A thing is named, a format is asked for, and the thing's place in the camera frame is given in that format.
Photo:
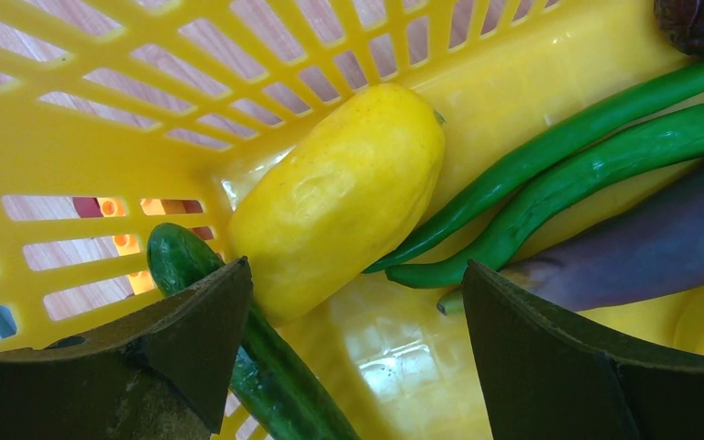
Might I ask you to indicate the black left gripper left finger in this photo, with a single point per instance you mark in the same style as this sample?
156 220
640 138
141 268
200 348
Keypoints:
161 372

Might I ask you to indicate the yellow squash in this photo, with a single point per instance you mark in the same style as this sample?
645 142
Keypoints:
346 195

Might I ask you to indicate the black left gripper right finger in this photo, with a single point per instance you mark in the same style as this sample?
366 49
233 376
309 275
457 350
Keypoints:
548 373

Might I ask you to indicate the green bean pod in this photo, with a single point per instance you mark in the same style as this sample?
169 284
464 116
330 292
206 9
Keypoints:
655 144
543 151

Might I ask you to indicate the dark brown round fruit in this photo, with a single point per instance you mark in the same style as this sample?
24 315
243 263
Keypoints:
683 23

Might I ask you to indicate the purple eggplant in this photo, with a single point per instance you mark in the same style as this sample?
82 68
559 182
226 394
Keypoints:
654 249

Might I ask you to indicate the dark green cucumber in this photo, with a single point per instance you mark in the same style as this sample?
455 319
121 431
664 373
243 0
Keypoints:
269 378

